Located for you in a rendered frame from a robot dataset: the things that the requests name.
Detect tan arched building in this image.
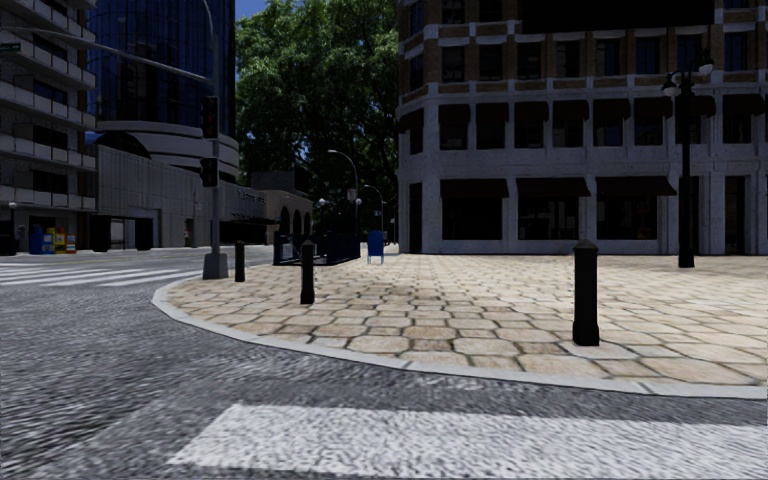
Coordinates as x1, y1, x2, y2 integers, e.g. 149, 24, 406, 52
250, 170, 315, 245

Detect brick and stone building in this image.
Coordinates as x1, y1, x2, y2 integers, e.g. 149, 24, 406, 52
395, 0, 768, 257

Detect glass tower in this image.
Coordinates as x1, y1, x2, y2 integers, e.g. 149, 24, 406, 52
85, 0, 278, 250

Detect black street lamp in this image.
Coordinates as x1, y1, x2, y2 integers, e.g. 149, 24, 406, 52
661, 55, 716, 269

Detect pale concrete building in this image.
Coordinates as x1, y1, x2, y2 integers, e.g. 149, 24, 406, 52
0, 0, 98, 257

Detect traffic light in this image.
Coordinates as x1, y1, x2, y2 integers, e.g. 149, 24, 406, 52
0, 0, 230, 281

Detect trees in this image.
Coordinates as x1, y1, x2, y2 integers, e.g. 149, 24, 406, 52
235, 0, 400, 236

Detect grey street lamp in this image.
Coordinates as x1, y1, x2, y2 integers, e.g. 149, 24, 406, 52
361, 183, 386, 233
326, 148, 361, 236

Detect dark stairway railing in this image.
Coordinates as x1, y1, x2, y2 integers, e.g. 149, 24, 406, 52
272, 197, 364, 267

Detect blue letter box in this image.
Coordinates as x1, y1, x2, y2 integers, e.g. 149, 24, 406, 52
366, 229, 386, 266

